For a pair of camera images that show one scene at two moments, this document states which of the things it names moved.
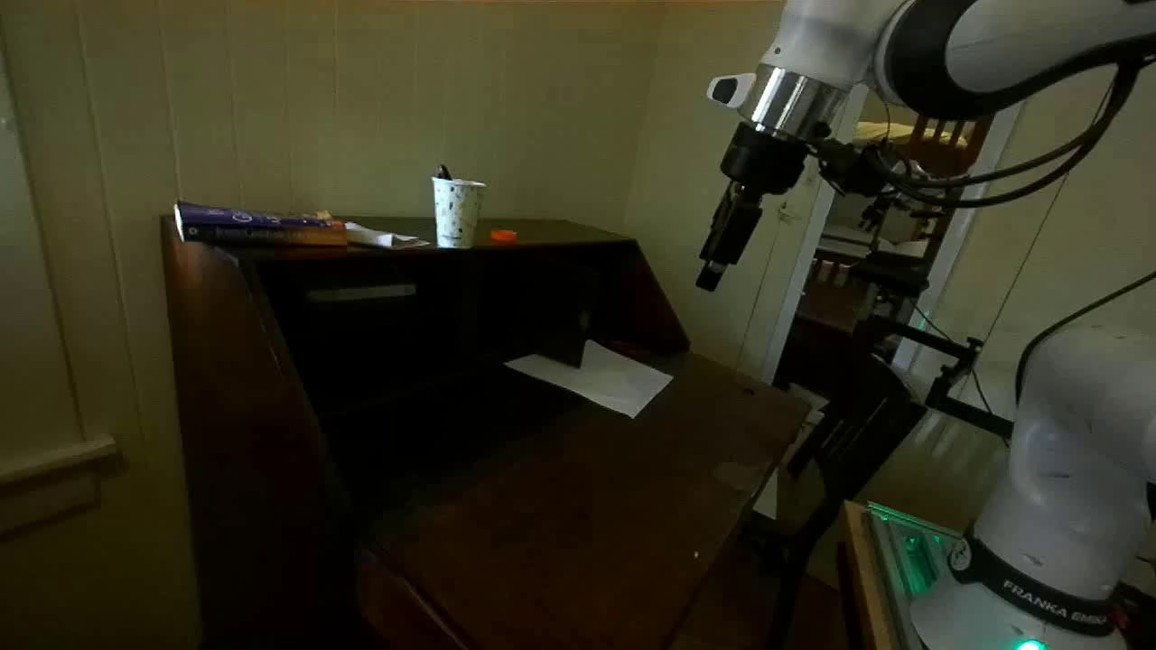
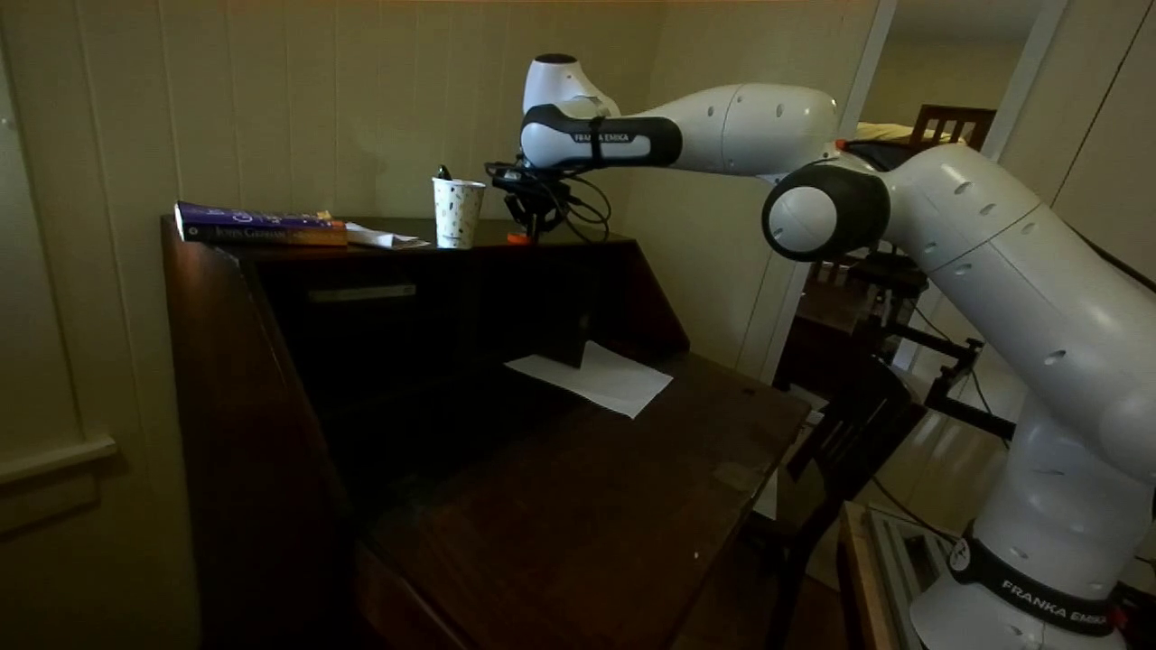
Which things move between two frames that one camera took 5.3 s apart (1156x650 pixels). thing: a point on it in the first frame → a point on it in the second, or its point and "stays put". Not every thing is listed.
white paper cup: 453,205 stays put
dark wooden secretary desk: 457,444 stays put
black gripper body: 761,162 → 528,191
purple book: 229,216 stays put
